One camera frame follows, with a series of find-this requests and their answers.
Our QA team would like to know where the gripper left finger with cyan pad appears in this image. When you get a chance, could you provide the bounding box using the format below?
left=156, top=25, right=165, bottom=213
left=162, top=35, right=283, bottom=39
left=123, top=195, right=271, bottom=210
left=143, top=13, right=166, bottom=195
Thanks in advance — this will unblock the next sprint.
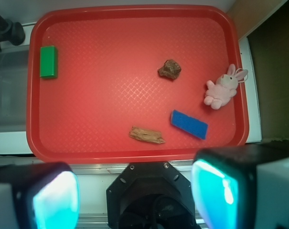
left=0, top=162, right=80, bottom=229

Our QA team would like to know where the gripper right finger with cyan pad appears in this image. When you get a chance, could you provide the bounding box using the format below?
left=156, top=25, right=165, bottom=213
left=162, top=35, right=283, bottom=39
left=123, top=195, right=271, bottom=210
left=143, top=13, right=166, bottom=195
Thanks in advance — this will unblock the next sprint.
left=191, top=144, right=289, bottom=229

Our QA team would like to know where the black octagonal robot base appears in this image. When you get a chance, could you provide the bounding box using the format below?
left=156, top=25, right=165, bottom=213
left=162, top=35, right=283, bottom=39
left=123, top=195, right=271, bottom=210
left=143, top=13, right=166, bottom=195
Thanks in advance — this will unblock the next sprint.
left=106, top=162, right=200, bottom=229

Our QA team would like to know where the pink plush bunny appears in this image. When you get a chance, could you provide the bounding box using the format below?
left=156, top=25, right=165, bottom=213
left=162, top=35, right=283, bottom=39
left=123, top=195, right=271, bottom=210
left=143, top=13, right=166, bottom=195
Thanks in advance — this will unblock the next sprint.
left=203, top=64, right=248, bottom=110

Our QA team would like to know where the blue sponge block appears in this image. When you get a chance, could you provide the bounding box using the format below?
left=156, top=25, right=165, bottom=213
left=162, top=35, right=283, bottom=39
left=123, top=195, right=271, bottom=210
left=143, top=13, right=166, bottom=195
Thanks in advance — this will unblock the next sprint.
left=171, top=110, right=208, bottom=140

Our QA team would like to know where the brown wood piece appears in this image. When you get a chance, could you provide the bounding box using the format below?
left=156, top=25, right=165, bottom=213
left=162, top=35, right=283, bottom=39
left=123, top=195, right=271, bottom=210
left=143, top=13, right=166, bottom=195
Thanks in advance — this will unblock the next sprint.
left=129, top=126, right=165, bottom=144

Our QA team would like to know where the brown rock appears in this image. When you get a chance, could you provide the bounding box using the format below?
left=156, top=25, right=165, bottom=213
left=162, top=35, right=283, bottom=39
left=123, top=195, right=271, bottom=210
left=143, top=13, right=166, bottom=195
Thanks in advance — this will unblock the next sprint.
left=158, top=59, right=182, bottom=80

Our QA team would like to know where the green rectangular block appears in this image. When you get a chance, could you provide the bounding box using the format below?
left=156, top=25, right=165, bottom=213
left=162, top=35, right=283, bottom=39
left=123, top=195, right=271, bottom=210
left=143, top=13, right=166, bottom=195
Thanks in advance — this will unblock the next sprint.
left=40, top=46, right=58, bottom=79

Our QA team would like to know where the stainless steel sink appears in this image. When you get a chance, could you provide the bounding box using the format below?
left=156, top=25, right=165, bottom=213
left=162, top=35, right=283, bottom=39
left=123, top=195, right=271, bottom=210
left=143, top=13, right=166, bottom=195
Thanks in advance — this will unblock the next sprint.
left=0, top=45, right=29, bottom=132

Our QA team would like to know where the red plastic tray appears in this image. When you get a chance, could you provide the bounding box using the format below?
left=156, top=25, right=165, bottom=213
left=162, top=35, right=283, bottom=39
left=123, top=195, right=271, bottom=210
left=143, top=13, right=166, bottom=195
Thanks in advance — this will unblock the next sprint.
left=26, top=5, right=249, bottom=164

